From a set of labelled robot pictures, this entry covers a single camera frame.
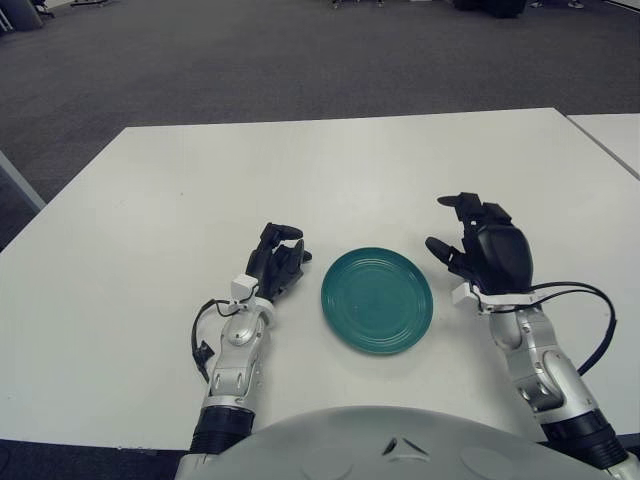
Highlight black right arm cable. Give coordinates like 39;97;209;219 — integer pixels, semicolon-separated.
529;281;616;376

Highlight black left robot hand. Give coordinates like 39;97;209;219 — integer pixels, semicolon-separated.
244;222;314;301

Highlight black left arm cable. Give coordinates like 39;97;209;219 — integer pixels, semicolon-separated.
190;298;236;384

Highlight black bulky background object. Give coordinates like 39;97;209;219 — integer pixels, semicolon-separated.
452;0;529;19

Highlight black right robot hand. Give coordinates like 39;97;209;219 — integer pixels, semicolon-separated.
424;190;536;297

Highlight white neighbouring table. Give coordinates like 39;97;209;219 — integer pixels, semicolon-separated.
564;113;640;179

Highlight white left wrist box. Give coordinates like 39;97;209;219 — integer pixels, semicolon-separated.
231;274;258;302

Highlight teal green round plate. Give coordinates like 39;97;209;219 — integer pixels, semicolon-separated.
320;245;435;357

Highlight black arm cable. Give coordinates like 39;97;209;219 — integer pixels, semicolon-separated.
529;281;616;376
190;298;236;384

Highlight grey robot torso shell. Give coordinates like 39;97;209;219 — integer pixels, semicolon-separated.
177;405;619;480

